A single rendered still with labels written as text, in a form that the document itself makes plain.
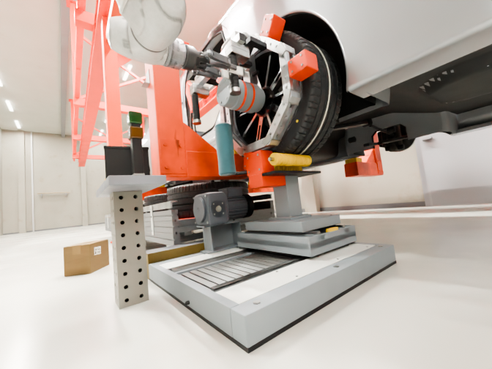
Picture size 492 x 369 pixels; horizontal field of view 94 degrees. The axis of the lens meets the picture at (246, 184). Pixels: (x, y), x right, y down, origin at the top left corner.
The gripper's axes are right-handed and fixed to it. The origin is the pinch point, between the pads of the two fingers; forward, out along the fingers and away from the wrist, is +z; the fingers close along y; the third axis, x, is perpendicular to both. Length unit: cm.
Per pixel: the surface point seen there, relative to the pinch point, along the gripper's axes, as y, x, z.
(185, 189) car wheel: -85, -36, 13
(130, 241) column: -30, -60, -33
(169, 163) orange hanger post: -59, -23, -6
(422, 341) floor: 47, -83, 6
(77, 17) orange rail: -309, 243, -33
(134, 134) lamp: -10.1, -24.9, -34.1
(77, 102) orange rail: -609, 245, -27
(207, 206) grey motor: -40, -50, 5
